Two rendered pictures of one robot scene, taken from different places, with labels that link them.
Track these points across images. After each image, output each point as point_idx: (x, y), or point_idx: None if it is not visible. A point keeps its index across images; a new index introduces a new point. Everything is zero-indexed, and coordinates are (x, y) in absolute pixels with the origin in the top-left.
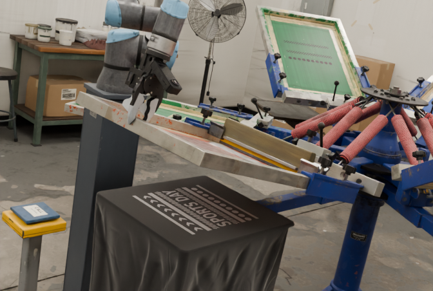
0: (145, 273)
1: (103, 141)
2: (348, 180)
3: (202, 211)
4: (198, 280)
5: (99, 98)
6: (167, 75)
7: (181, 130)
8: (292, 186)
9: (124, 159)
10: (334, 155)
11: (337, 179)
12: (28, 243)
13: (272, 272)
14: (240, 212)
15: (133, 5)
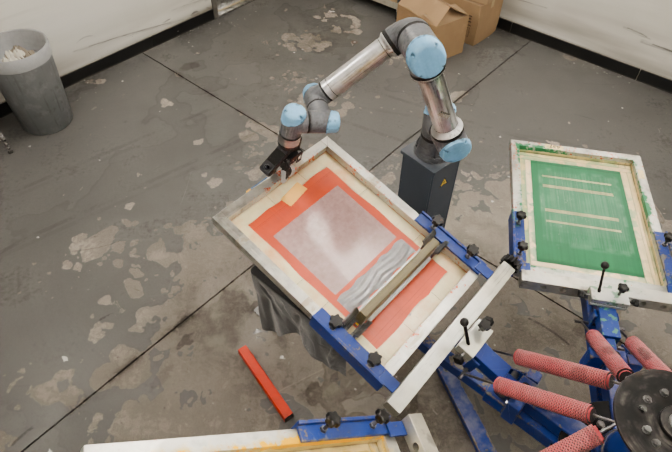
0: None
1: (402, 184)
2: (385, 370)
3: None
4: (270, 297)
5: (330, 148)
6: (270, 159)
7: (402, 216)
8: (295, 304)
9: (417, 209)
10: (457, 360)
11: (344, 347)
12: None
13: (339, 361)
14: None
15: (310, 96)
